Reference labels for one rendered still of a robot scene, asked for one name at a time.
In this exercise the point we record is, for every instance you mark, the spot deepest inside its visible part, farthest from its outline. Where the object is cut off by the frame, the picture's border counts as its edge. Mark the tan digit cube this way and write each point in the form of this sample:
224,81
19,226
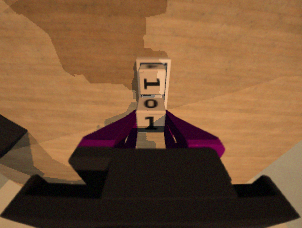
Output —
150,115
151,79

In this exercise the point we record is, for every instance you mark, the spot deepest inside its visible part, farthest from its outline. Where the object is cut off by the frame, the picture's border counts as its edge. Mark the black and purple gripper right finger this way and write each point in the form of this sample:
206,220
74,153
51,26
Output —
188,135

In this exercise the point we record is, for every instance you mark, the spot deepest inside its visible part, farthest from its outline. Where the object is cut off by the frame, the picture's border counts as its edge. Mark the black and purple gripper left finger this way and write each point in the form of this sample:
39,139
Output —
114,134

